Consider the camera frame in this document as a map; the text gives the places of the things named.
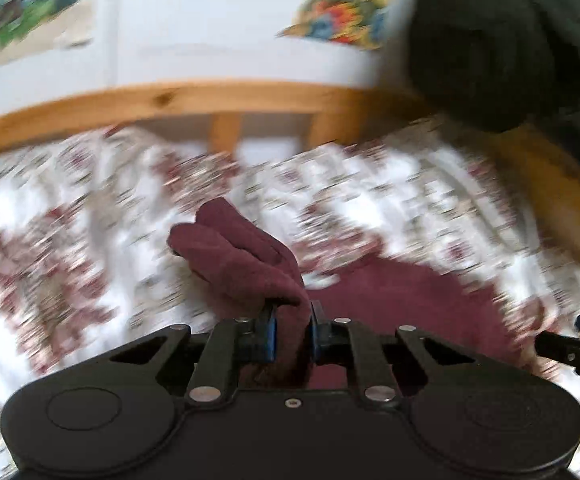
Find wooden bed frame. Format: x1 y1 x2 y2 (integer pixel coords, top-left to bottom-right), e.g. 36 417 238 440
0 80 580 281

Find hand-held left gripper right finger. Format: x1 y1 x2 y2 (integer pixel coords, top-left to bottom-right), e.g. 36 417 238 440
310 301 477 407

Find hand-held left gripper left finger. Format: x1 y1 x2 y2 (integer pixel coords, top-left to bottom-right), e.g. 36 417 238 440
109 301 278 407

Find maroon long-sleeved shirt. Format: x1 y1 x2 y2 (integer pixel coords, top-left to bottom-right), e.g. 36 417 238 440
167 197 523 391

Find colourful island cartoon wall poster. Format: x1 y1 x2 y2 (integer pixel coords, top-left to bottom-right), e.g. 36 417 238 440
276 0 397 52

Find black hanging garment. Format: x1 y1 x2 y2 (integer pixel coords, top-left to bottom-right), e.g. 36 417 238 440
406 0 580 183

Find floral satin blanket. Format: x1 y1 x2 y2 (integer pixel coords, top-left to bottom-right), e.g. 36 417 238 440
0 115 580 480

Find blond cartoon figure wall poster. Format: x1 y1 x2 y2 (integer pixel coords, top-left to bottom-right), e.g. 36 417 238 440
0 0 97 75

